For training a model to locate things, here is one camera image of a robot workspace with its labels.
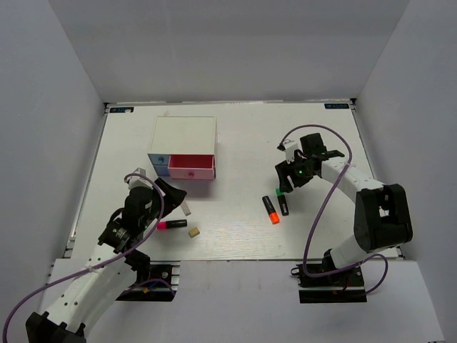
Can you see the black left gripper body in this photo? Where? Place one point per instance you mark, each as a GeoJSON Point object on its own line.
{"type": "Point", "coordinates": [148, 219]}

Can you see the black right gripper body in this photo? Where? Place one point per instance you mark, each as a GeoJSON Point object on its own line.
{"type": "Point", "coordinates": [299, 171]}

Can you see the green cap black highlighter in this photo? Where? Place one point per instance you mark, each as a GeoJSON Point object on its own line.
{"type": "Point", "coordinates": [282, 202]}

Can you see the pink cap black highlighter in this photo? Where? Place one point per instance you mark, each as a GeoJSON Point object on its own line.
{"type": "Point", "coordinates": [172, 224]}

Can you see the pink drawer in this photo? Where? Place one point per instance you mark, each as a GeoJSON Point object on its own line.
{"type": "Point", "coordinates": [192, 167]}

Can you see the orange cap black highlighter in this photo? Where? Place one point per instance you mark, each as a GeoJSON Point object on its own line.
{"type": "Point", "coordinates": [272, 214]}

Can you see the light blue small drawer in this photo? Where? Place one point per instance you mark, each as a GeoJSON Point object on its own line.
{"type": "Point", "coordinates": [160, 164]}

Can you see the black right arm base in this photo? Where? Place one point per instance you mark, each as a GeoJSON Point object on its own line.
{"type": "Point", "coordinates": [343, 288]}

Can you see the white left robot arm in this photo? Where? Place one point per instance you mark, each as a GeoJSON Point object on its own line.
{"type": "Point", "coordinates": [115, 264]}

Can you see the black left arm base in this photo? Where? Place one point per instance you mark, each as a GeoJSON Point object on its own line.
{"type": "Point", "coordinates": [159, 285]}

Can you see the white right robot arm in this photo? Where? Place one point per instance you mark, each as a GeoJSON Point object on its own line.
{"type": "Point", "coordinates": [381, 215]}

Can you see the grey white eraser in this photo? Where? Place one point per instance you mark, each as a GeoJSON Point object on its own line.
{"type": "Point", "coordinates": [185, 208]}

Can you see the white drawer cabinet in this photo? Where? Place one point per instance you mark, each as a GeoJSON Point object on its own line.
{"type": "Point", "coordinates": [184, 135]}

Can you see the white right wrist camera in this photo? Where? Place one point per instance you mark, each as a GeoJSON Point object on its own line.
{"type": "Point", "coordinates": [288, 147]}

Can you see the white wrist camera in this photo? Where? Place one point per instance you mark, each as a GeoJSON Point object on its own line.
{"type": "Point", "coordinates": [288, 147]}
{"type": "Point", "coordinates": [137, 179]}

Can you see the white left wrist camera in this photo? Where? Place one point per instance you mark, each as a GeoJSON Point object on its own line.
{"type": "Point", "coordinates": [137, 179]}

